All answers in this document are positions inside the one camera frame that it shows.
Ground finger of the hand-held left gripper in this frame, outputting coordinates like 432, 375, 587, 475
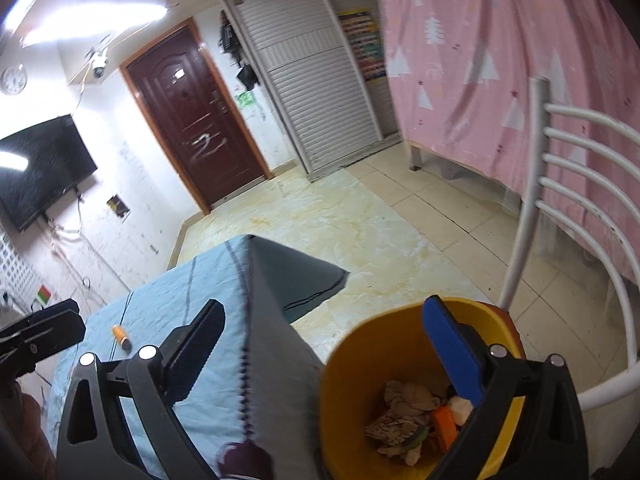
0, 299, 87, 378

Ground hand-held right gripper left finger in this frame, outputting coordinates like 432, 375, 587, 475
55, 299, 227, 480

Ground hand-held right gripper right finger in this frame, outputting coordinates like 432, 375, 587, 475
422, 296, 593, 480

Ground orange box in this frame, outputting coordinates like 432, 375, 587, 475
431, 406, 458, 451

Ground yellow plastic trash bin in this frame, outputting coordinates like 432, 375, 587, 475
320, 297, 526, 480

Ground person's left hand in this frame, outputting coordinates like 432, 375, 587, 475
20, 394, 55, 480

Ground small white crumpled paper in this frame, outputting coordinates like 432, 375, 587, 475
447, 395, 475, 423

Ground crumpled white tissue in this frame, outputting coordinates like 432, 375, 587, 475
384, 380, 451, 411

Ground light blue tablecloth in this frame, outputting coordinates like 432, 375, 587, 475
42, 234, 351, 480

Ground white lattice panel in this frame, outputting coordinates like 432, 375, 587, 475
0, 232, 41, 311

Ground brown patterned wrapper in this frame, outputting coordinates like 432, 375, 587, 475
365, 410, 426, 453

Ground dark red door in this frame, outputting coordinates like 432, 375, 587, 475
120, 17, 275, 216

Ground white metal chair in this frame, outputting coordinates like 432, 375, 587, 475
497, 76, 640, 413

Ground small black hanging pouch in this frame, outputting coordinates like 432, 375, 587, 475
236, 64, 258, 92

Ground white slatted wardrobe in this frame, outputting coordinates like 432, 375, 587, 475
215, 0, 401, 183

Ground black hanging bag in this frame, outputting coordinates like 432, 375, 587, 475
219, 10, 243, 66

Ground ceiling light tube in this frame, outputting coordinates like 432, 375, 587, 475
20, 2, 168, 48

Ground white wall cables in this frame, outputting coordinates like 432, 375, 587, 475
47, 195, 131, 311

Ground wall socket box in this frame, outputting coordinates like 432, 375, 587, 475
106, 194, 132, 221

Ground black wall television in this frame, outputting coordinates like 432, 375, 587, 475
0, 114, 98, 233

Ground round wall clock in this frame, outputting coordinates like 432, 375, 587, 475
0, 64, 28, 96

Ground white security camera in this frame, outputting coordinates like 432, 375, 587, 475
85, 47, 112, 81

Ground colourful wall poster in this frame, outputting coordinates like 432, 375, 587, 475
337, 7, 388, 83

